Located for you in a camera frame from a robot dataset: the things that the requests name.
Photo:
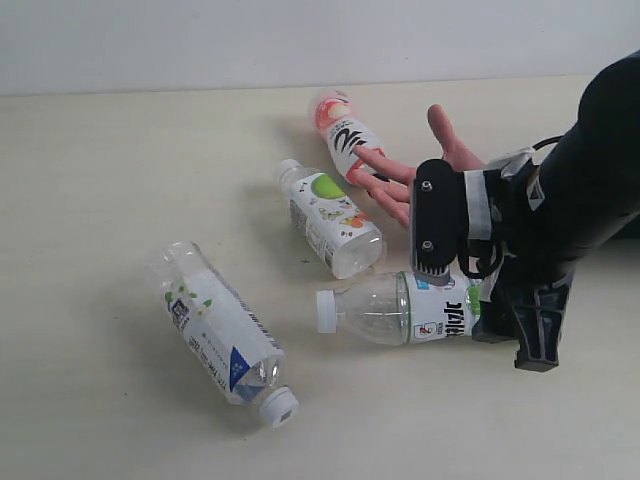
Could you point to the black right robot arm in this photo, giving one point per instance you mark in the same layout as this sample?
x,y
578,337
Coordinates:
x,y
602,150

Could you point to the butterfly label clear bottle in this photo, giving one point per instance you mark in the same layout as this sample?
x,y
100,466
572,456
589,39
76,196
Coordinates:
x,y
338,231

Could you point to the blue white label bottle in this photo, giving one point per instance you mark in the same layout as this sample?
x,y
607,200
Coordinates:
x,y
239,354

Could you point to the peach label bottle black cap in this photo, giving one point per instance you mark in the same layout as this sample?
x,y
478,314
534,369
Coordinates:
x,y
334,118

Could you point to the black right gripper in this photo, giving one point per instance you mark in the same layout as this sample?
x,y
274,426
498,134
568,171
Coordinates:
x,y
532,223

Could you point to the person's open bare hand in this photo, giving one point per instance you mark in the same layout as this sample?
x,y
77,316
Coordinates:
x,y
394,196

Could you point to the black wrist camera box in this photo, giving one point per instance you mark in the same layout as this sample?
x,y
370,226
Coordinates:
x,y
435,225

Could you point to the lime label clear bottle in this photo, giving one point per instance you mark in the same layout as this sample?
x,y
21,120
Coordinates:
x,y
397,309

